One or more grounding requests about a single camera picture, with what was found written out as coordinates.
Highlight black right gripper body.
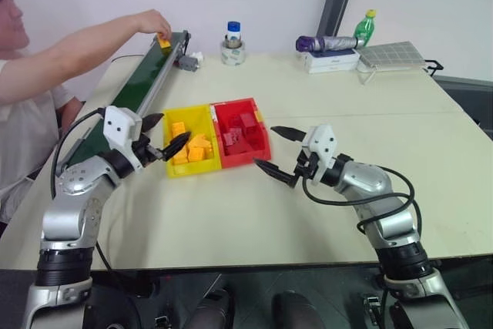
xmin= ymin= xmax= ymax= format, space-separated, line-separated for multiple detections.
xmin=294 ymin=149 xmax=321 ymax=184

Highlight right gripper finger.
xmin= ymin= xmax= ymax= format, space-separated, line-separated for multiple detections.
xmin=253 ymin=157 xmax=300 ymax=189
xmin=270 ymin=125 xmax=309 ymax=143

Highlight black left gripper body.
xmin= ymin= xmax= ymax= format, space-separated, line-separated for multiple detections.
xmin=132 ymin=133 xmax=163 ymax=168

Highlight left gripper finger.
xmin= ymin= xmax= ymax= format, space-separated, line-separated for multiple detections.
xmin=159 ymin=131 xmax=193 ymax=162
xmin=140 ymin=112 xmax=166 ymax=134

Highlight green conveyor belt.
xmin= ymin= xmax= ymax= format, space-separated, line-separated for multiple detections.
xmin=57 ymin=29 xmax=193 ymax=178

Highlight grey conveyor motor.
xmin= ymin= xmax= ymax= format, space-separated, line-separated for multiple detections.
xmin=174 ymin=53 xmax=201 ymax=72

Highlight person bare hand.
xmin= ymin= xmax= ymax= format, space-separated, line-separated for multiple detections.
xmin=136 ymin=8 xmax=173 ymax=39

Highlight yellow plastic bin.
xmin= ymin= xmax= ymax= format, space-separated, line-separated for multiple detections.
xmin=161 ymin=104 xmax=223 ymax=180

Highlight red plastic bin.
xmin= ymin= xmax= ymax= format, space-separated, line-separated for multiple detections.
xmin=210 ymin=96 xmax=273 ymax=170

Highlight red block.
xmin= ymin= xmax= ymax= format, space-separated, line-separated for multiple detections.
xmin=239 ymin=112 xmax=259 ymax=130

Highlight white printer paper tray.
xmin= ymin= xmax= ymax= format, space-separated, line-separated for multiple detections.
xmin=305 ymin=61 xmax=360 ymax=75

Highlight white box blue top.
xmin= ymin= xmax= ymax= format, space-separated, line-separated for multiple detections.
xmin=301 ymin=48 xmax=361 ymax=67

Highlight white tape roll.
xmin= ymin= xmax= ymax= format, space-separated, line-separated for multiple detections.
xmin=220 ymin=39 xmax=247 ymax=67

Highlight purple grey folded umbrella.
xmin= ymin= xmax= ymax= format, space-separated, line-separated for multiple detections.
xmin=295 ymin=34 xmax=365 ymax=53

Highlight blue capped glass bottle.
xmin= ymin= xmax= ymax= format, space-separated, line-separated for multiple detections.
xmin=225 ymin=21 xmax=243 ymax=49

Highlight person white shirt torso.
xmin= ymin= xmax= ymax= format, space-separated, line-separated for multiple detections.
xmin=0 ymin=58 xmax=84 ymax=226

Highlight green bottle yellow cap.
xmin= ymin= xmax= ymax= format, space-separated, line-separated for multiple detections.
xmin=354 ymin=8 xmax=378 ymax=49

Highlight person head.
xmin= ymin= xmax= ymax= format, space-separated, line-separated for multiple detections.
xmin=0 ymin=0 xmax=31 ymax=53

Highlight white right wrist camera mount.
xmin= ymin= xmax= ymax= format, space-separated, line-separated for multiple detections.
xmin=301 ymin=124 xmax=337 ymax=184

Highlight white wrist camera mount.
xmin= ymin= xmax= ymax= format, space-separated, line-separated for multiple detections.
xmin=301 ymin=124 xmax=337 ymax=184
xmin=103 ymin=105 xmax=146 ymax=173

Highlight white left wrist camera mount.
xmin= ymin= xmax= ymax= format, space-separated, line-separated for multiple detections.
xmin=103 ymin=105 xmax=146 ymax=173

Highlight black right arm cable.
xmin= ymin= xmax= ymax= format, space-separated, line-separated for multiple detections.
xmin=301 ymin=165 xmax=424 ymax=236

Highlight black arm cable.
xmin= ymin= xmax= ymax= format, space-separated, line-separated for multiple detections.
xmin=51 ymin=107 xmax=108 ymax=201
xmin=301 ymin=165 xmax=424 ymax=236

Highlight thin black table cable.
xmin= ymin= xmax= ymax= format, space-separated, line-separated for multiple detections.
xmin=110 ymin=53 xmax=146 ymax=65

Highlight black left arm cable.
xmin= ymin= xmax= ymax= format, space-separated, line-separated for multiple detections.
xmin=51 ymin=107 xmax=108 ymax=201

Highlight white wire stand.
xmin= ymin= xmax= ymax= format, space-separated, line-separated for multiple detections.
xmin=355 ymin=59 xmax=429 ymax=86

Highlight black cable loop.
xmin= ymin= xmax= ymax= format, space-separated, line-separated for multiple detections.
xmin=424 ymin=59 xmax=444 ymax=76

